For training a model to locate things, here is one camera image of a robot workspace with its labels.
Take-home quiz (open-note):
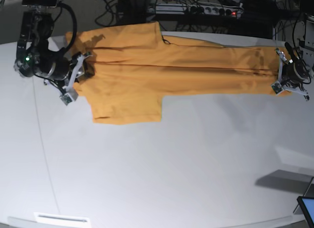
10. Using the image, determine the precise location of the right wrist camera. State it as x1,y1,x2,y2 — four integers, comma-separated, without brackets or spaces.
59,91,79,106

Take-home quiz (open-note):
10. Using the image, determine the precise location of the tablet with blue screen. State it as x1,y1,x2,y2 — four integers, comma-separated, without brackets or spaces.
297,196,314,228

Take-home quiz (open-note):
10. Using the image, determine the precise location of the grey tablet stand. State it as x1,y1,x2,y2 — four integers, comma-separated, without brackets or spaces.
293,177,314,215

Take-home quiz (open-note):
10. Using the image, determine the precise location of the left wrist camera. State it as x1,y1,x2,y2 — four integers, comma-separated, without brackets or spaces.
271,82,284,95

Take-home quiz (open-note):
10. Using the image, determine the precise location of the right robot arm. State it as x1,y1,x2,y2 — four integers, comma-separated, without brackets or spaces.
14,0,95,95

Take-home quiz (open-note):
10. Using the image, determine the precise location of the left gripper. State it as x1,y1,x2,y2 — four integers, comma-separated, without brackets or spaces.
275,47,310,100

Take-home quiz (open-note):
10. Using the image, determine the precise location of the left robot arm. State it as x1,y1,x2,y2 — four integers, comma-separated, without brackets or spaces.
271,13,314,101

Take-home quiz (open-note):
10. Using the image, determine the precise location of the yellow T-shirt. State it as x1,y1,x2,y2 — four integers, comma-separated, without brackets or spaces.
71,22,279,125

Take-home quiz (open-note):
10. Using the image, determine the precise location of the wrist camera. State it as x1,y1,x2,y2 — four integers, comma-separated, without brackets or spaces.
271,82,284,95
59,91,79,106

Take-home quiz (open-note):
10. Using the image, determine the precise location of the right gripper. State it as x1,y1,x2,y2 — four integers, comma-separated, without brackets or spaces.
44,51,96,93

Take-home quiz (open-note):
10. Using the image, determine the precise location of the white power strip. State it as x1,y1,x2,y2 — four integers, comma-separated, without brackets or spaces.
156,3,244,18

